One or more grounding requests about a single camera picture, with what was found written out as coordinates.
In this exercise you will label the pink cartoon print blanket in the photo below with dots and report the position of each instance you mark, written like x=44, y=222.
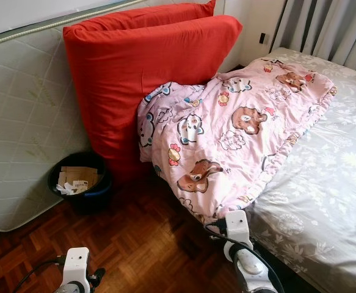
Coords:
x=239, y=122

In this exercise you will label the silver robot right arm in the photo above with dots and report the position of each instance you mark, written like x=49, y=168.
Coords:
x=254, y=271

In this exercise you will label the black round waste bin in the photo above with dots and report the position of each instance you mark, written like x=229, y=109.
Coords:
x=98, y=194

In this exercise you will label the white crumpled paper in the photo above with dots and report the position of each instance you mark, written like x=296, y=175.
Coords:
x=65, y=189

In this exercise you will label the brown cardboard piece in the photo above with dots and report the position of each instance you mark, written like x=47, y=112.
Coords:
x=81, y=177

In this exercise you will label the bed with grey floral sheet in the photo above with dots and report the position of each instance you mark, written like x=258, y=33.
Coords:
x=330, y=183

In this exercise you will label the red cushion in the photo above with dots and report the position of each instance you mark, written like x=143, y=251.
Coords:
x=141, y=79
x=153, y=13

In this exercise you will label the grey curtain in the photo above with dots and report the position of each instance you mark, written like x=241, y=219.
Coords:
x=318, y=30

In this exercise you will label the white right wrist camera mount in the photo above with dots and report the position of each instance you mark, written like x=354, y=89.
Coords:
x=239, y=226

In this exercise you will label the black wall outlet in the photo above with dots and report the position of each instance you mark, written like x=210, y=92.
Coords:
x=262, y=38

